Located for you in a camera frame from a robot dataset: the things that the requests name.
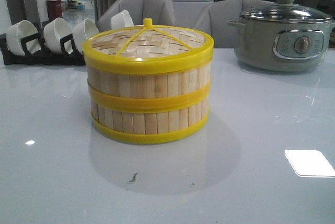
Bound red bin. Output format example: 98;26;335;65
46;0;63;21

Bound grey upholstered chair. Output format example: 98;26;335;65
194;0;272;48
97;0;176;32

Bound white bowl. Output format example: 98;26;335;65
110;9;134;30
6;20;38;56
73;18;99;54
43;17;72;54

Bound grey upholstered chair left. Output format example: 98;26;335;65
97;0;176;32

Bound yellow woven bamboo steamer lid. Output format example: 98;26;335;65
82;18;214;75

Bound grey-green electric cooking pot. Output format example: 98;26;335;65
227;18;334;72

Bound black bowl rack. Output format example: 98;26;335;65
1;33;85;66

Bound bamboo steamer drawer yellow rims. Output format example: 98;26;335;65
91;97;209;144

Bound glass pot lid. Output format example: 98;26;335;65
240;0;332;23

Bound grey upholstered chair right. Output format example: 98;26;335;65
194;0;272;48

